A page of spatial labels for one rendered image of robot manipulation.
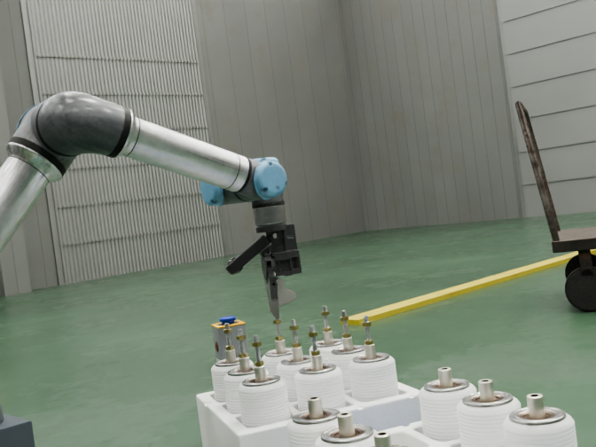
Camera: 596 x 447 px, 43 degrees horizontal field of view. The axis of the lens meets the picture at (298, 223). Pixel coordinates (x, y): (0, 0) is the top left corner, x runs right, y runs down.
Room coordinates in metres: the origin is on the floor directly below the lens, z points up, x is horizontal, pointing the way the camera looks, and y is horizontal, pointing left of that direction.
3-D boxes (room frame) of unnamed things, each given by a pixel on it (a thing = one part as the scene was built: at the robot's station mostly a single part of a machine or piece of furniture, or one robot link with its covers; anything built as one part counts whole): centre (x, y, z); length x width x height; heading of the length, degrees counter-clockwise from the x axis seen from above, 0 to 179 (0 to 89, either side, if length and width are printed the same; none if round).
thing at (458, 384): (1.27, -0.21, 0.25); 0.08 x 0.08 x 0.01
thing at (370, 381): (1.56, -0.11, 0.16); 0.10 x 0.10 x 0.18
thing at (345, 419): (1.08, -0.03, 0.26); 0.02 x 0.02 x 0.03
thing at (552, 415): (1.05, -0.29, 0.25); 0.08 x 0.08 x 0.01
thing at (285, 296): (1.73, 0.05, 0.38); 0.06 x 0.03 x 0.09; 100
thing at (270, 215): (1.75, 0.06, 0.56); 0.08 x 0.08 x 0.05
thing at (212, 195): (1.68, 0.13, 0.64); 0.11 x 0.11 x 0.08; 36
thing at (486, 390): (1.16, -0.25, 0.26); 0.02 x 0.02 x 0.03
